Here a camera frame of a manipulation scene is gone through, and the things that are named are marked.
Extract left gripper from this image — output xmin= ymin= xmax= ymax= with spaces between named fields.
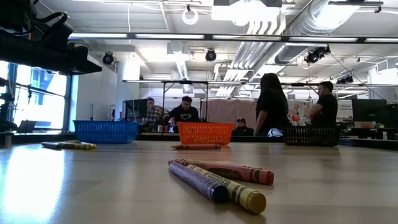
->
xmin=0 ymin=30 xmax=103 ymax=77

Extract blue plastic basket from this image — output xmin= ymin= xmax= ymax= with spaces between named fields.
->
xmin=72 ymin=120 xmax=140 ymax=144

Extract purple crayon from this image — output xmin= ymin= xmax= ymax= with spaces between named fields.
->
xmin=168 ymin=161 xmax=229 ymax=205
xmin=41 ymin=141 xmax=63 ymax=151

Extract large glass window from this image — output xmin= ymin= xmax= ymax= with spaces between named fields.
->
xmin=0 ymin=60 xmax=68 ymax=131

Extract black computer monitor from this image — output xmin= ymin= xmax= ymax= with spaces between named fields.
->
xmin=124 ymin=98 xmax=149 ymax=121
xmin=351 ymin=98 xmax=388 ymax=124

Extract black stand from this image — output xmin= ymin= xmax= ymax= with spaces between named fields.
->
xmin=0 ymin=76 xmax=19 ymax=133

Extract person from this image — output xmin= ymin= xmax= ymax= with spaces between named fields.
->
xmin=231 ymin=117 xmax=256 ymax=137
xmin=253 ymin=72 xmax=290 ymax=138
xmin=141 ymin=97 xmax=165 ymax=125
xmin=306 ymin=80 xmax=339 ymax=127
xmin=162 ymin=95 xmax=201 ymax=124

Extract long ceiling light strip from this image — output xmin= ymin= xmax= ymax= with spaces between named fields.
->
xmin=68 ymin=32 xmax=398 ymax=44

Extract orange plastic basket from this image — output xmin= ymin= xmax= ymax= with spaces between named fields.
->
xmin=177 ymin=121 xmax=234 ymax=146

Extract pink curtain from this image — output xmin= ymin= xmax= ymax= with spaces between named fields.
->
xmin=200 ymin=98 xmax=259 ymax=128

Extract floral curtain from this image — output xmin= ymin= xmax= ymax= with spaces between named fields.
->
xmin=287 ymin=100 xmax=312 ymax=127

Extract black plastic basket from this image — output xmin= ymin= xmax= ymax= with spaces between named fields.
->
xmin=282 ymin=124 xmax=341 ymax=147

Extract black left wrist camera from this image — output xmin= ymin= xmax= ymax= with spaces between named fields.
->
xmin=30 ymin=11 xmax=75 ymax=52

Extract white ceiling air duct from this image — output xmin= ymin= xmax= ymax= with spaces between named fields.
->
xmin=167 ymin=40 xmax=191 ymax=94

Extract black metal table frame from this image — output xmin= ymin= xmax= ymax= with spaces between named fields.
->
xmin=0 ymin=130 xmax=398 ymax=151

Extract black metal rack frame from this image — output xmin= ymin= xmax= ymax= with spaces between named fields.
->
xmin=161 ymin=80 xmax=209 ymax=124

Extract white ring light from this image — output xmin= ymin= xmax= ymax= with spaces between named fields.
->
xmin=182 ymin=8 xmax=200 ymax=26

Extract silver ceiling air duct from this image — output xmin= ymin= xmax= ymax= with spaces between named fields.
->
xmin=273 ymin=0 xmax=361 ymax=65

